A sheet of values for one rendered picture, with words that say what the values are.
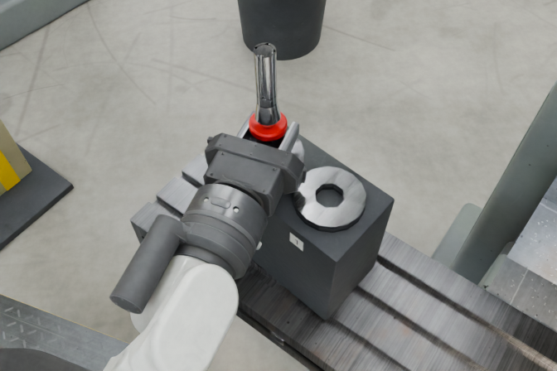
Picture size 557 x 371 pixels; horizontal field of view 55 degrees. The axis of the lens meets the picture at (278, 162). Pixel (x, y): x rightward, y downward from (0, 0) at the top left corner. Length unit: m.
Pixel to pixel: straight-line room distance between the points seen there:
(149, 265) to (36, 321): 1.01
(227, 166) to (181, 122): 1.71
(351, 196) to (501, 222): 0.54
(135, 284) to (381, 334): 0.40
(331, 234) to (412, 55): 2.06
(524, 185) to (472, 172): 1.20
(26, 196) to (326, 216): 1.70
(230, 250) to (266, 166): 0.12
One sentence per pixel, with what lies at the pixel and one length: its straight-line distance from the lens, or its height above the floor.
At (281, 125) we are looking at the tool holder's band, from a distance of 0.65.
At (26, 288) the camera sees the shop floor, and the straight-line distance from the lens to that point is 2.06.
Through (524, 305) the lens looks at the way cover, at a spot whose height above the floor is 0.90.
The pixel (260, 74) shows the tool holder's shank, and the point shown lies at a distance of 0.59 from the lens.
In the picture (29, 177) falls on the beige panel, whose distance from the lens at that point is 2.28.
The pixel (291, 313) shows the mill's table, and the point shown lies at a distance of 0.81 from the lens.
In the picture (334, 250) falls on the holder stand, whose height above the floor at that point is 1.15.
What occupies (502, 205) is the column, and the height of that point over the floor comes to 0.84.
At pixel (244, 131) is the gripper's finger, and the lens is 0.66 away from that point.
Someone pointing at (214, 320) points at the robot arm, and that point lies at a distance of 0.52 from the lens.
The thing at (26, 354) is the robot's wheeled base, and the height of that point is 0.57.
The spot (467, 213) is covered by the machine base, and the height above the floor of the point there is 0.20.
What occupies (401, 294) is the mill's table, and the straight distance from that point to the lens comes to 0.84.
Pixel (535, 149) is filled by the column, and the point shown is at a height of 1.01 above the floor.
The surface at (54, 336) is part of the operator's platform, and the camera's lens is 1.50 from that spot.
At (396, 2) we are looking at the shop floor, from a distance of 2.96.
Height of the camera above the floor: 1.72
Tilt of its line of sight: 53 degrees down
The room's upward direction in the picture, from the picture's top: straight up
